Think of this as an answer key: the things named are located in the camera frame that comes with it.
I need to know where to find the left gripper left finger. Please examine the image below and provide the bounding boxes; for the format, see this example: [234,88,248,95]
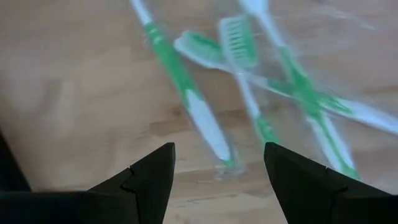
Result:
[0,142,177,224]

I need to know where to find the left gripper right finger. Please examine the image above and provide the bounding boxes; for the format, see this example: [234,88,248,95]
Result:
[263,141,398,224]

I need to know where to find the green white bagged toothbrush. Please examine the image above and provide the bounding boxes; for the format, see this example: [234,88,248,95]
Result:
[218,14,280,146]
[173,29,398,136]
[238,0,361,181]
[129,0,237,170]

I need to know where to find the black aluminium table frame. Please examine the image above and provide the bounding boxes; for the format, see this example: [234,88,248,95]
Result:
[0,129,32,192]

